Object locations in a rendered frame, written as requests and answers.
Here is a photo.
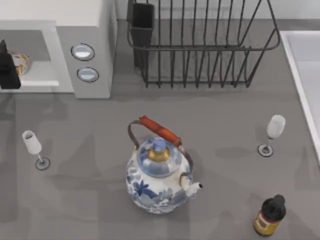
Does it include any pale microwave oven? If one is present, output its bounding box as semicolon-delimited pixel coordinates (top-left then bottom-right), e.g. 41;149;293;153
0;0;118;100

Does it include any white sink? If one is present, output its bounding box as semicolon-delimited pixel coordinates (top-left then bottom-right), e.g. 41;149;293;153
279;30;320;173

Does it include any clear wine glass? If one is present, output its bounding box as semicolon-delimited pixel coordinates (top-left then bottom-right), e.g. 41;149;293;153
21;129;51;171
257;114;287;158

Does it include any small round microwave knob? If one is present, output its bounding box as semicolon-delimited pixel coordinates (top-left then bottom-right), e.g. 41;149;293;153
76;66;100;83

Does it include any black cutlery holder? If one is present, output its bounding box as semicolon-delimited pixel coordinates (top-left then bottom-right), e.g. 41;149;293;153
127;2;156;68

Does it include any large round microwave knob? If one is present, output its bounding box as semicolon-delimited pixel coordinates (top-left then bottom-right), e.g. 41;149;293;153
70;42;96;62

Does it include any blue and white teapot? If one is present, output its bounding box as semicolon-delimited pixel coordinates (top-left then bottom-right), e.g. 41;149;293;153
124;115;204;215

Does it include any dark wire dish rack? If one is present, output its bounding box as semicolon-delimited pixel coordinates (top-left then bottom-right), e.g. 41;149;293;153
126;0;281;89

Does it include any dark bottle with yellow label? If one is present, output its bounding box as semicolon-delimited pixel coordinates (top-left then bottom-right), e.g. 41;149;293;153
252;194;287;237

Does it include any white and orange patterned bowl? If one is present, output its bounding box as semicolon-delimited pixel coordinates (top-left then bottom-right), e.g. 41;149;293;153
10;52;31;76

